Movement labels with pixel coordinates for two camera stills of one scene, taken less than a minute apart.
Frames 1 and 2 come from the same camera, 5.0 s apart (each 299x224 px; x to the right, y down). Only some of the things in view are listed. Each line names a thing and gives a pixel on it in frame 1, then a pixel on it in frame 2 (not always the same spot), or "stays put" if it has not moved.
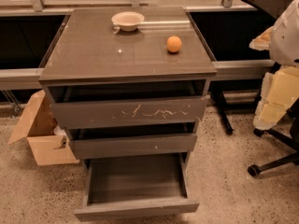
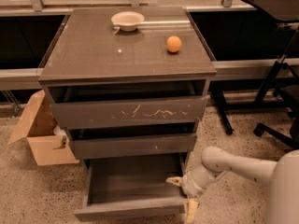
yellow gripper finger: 263,41 to 177,180
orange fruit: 174,44 stays put
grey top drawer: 112,105 stays put
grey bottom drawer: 123,185 stays put
